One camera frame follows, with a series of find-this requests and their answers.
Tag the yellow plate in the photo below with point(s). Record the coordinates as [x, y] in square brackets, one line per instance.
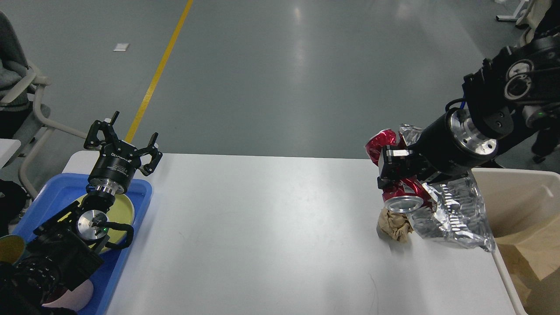
[122, 211]

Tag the pink mug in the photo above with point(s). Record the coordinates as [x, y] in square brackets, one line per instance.
[74, 300]

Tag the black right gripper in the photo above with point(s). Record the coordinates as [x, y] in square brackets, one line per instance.
[452, 145]

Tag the blue plastic tray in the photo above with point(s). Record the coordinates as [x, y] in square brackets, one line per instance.
[59, 192]

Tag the brown paper ball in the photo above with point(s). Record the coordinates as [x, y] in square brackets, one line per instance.
[395, 225]

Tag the grey chair at left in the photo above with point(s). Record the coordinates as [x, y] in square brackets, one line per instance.
[38, 127]

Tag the crushed red can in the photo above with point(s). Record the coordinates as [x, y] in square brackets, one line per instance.
[406, 196]

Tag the person in dark clothes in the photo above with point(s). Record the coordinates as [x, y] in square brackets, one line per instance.
[547, 138]

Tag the beige plastic bin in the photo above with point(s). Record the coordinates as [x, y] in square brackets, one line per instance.
[514, 200]

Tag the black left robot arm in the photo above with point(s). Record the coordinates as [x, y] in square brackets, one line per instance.
[65, 250]

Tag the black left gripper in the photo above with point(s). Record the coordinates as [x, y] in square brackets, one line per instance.
[113, 168]

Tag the silver foil bag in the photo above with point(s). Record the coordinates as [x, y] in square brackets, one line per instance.
[456, 215]

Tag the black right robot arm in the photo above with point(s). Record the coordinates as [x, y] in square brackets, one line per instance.
[515, 92]

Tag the blue mug yellow inside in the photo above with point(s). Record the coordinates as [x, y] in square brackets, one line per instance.
[12, 248]

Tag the person in grey sweater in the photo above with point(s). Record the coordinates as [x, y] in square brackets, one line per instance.
[14, 112]

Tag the brown paper bag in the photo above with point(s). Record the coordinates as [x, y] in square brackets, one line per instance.
[532, 260]

